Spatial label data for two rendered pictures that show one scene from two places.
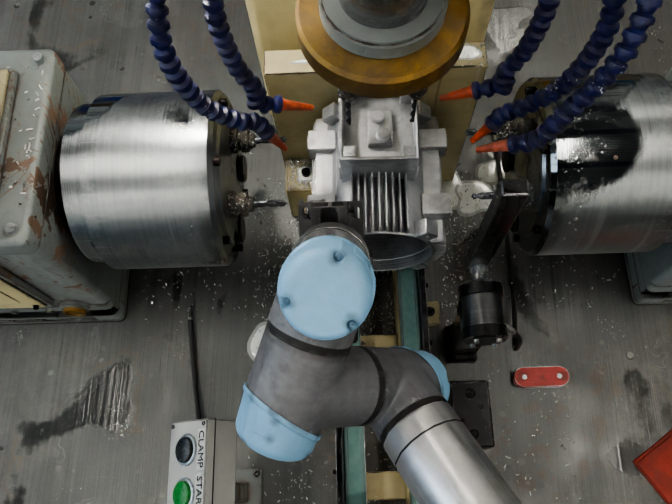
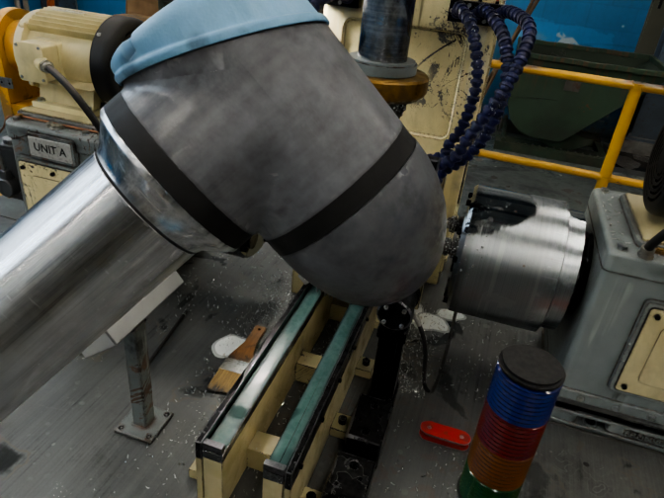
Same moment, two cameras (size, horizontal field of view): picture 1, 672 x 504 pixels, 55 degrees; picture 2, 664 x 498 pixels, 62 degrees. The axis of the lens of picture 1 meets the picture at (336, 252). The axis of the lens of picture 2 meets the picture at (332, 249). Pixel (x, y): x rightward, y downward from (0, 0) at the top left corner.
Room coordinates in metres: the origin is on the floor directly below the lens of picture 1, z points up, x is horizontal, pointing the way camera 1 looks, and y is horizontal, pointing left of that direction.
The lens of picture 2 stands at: (-0.57, -0.22, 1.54)
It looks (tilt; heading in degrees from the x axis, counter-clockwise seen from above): 30 degrees down; 11
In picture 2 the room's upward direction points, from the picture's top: 6 degrees clockwise
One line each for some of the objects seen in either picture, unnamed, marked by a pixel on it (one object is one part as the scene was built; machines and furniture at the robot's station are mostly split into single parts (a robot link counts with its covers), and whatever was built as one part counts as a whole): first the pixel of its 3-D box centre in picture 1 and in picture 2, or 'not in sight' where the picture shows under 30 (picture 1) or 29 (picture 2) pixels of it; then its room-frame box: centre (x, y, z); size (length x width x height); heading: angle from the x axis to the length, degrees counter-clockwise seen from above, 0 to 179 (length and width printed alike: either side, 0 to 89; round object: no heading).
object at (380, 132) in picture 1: (377, 132); not in sight; (0.44, -0.07, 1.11); 0.12 x 0.11 x 0.07; 175
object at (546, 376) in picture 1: (540, 377); (444, 436); (0.14, -0.31, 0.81); 0.09 x 0.03 x 0.02; 86
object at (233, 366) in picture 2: not in sight; (241, 357); (0.21, 0.09, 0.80); 0.21 x 0.05 x 0.01; 178
